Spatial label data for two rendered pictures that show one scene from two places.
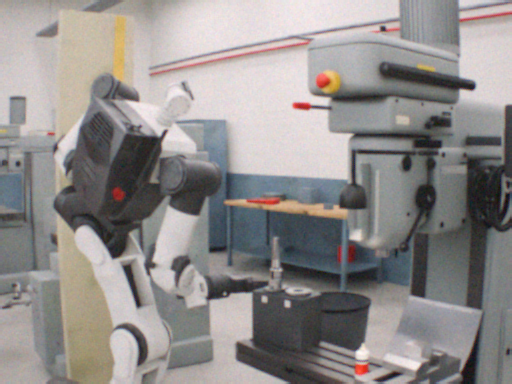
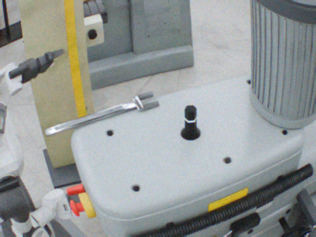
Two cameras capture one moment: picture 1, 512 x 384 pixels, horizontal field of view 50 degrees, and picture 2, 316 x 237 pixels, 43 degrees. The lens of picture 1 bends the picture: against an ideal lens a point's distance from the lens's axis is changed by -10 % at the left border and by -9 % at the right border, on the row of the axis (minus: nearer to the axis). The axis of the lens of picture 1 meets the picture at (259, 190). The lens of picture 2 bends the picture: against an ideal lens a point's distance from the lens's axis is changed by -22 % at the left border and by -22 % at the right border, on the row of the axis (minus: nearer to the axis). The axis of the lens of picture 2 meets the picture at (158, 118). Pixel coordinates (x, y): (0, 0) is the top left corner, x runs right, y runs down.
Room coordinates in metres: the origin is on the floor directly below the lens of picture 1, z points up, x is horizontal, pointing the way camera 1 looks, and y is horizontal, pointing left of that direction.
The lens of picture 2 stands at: (1.05, -0.54, 2.54)
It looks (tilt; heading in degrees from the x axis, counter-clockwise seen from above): 44 degrees down; 21
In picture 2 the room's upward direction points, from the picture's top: 4 degrees counter-clockwise
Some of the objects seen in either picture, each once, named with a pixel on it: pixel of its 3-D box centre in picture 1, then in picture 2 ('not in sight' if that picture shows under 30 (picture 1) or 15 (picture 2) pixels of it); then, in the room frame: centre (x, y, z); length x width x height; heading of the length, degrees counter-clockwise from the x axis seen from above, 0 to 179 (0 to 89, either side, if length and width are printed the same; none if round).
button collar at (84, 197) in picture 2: (329, 81); (87, 205); (1.53, -0.18, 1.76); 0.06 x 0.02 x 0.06; 40
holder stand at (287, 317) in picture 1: (286, 315); not in sight; (2.02, -0.09, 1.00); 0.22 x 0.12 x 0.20; 49
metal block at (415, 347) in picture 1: (418, 353); not in sight; (1.56, -0.45, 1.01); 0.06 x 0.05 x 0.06; 37
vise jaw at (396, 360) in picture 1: (405, 363); not in sight; (1.52, -0.41, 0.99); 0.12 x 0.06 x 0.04; 37
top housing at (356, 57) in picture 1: (387, 73); (197, 159); (1.68, -0.37, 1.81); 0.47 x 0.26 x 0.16; 130
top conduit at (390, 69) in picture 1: (431, 77); (232, 209); (1.58, -0.48, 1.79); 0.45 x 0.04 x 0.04; 130
